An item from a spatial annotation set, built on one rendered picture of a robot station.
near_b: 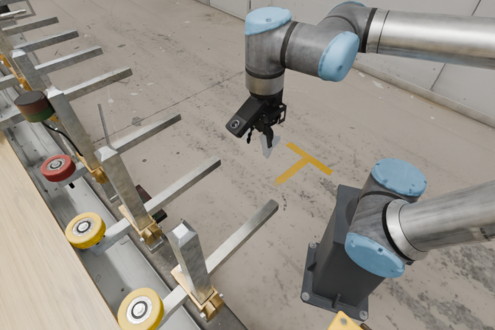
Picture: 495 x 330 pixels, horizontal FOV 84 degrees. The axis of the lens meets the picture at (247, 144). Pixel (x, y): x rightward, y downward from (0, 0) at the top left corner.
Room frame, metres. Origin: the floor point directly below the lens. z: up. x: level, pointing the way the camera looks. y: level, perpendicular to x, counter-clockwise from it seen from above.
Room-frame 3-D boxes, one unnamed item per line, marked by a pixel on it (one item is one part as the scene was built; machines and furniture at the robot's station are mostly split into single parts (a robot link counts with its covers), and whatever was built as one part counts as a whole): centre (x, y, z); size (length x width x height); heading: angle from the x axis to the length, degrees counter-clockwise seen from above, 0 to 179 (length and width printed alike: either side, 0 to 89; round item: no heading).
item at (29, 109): (0.52, 0.49, 1.13); 0.06 x 0.06 x 0.02
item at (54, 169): (0.52, 0.55, 0.85); 0.08 x 0.08 x 0.11
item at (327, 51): (0.51, -0.14, 1.25); 0.12 x 0.12 x 0.09; 60
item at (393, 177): (0.51, -0.45, 0.79); 0.17 x 0.15 x 0.18; 150
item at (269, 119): (0.56, -0.04, 1.08); 0.09 x 0.08 x 0.12; 132
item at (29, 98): (0.52, 0.49, 1.03); 0.06 x 0.06 x 0.22; 46
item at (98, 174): (0.56, 0.48, 0.85); 0.14 x 0.06 x 0.05; 46
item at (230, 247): (0.29, 0.07, 0.80); 0.44 x 0.03 x 0.04; 136
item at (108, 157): (0.38, 0.28, 0.87); 0.04 x 0.04 x 0.48; 46
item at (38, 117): (0.52, 0.49, 1.10); 0.06 x 0.06 x 0.02
